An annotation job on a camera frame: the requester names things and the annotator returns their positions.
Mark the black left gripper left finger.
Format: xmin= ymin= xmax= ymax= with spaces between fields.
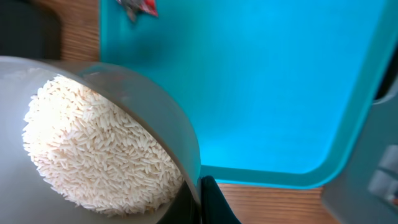
xmin=157 ymin=182 xmax=201 ymax=224

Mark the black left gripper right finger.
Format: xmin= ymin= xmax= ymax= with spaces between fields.
xmin=201 ymin=175 xmax=241 ymax=224

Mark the white rice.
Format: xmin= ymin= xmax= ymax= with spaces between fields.
xmin=22 ymin=76 xmax=183 ymax=216

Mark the grey bowl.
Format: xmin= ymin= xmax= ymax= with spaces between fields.
xmin=1 ymin=56 xmax=201 ymax=224

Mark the grey dishwasher rack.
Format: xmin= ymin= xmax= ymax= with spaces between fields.
xmin=322 ymin=46 xmax=398 ymax=224

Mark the teal serving tray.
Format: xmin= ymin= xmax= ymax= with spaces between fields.
xmin=99 ymin=0 xmax=397 ymax=189

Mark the red silver snack wrapper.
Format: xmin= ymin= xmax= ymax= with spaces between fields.
xmin=117 ymin=0 xmax=158 ymax=22

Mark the black tray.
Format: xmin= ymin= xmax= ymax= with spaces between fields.
xmin=1 ymin=0 xmax=62 ymax=60

